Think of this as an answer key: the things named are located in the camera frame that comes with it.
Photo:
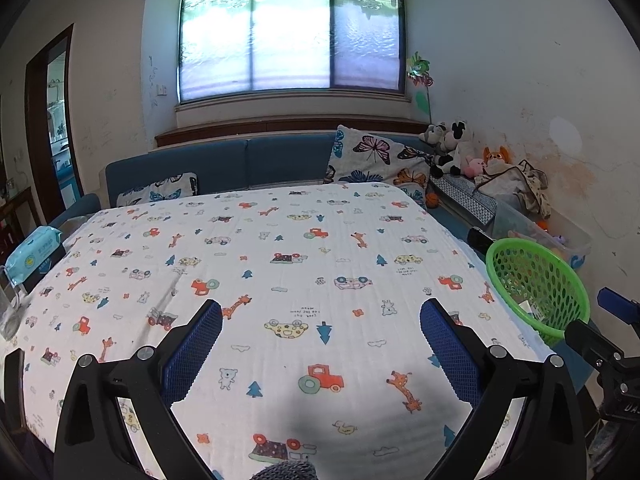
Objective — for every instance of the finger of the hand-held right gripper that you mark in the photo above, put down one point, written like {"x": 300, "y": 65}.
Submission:
{"x": 617, "y": 302}
{"x": 590, "y": 342}

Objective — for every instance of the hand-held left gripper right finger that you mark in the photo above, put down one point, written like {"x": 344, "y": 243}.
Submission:
{"x": 450, "y": 355}

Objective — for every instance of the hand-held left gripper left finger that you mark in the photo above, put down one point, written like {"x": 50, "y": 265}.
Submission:
{"x": 192, "y": 355}

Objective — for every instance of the green plastic basket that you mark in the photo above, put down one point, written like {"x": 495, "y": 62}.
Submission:
{"x": 505, "y": 270}

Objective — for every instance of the person's left hand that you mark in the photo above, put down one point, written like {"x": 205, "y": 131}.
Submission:
{"x": 285, "y": 472}

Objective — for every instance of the clear plastic storage box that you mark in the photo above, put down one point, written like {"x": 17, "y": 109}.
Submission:
{"x": 575, "y": 245}

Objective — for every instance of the small orange ball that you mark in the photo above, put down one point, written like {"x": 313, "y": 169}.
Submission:
{"x": 432, "y": 201}

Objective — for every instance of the beige crumpled cloth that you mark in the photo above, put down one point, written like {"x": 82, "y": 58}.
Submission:
{"x": 515, "y": 182}

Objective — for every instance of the striped cushion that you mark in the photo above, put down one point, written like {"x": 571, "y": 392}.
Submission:
{"x": 465, "y": 195}

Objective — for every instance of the small butterfly print pillow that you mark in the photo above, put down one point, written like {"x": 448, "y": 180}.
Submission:
{"x": 160, "y": 190}

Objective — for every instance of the black phone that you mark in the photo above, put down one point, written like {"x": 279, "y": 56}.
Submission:
{"x": 15, "y": 390}

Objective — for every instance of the blue wet wipes packet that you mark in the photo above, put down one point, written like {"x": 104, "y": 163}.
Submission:
{"x": 35, "y": 252}

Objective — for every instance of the clear glass mug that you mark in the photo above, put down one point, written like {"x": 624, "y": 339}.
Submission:
{"x": 9, "y": 310}

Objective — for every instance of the pink plush toy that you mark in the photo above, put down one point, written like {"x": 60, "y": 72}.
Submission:
{"x": 474, "y": 167}

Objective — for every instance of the orange fox plush toy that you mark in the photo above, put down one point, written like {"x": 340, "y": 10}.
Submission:
{"x": 496, "y": 157}

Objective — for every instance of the black and white cow plush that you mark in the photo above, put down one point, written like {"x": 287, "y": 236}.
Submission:
{"x": 457, "y": 145}

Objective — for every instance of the blue sofa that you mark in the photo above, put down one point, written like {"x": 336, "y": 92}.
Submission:
{"x": 280, "y": 160}

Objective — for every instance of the large butterfly print pillow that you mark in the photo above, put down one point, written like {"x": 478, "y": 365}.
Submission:
{"x": 370, "y": 155}

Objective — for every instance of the grey dog plush toy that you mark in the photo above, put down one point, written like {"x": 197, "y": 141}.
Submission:
{"x": 432, "y": 134}

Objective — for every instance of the dark wooden cabinet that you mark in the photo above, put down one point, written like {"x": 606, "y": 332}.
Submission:
{"x": 15, "y": 220}

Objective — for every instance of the wooden window ledge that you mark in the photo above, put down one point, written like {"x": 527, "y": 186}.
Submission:
{"x": 225, "y": 132}

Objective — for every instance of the colourful pinwheel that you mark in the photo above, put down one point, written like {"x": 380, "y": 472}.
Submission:
{"x": 417, "y": 72}

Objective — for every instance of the large window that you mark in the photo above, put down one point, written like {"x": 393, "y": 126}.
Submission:
{"x": 290, "y": 35}

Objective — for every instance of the green leaf wall sticker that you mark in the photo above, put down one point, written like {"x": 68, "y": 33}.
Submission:
{"x": 422, "y": 100}

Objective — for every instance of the dark wooden door frame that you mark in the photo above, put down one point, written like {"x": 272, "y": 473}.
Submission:
{"x": 35, "y": 110}

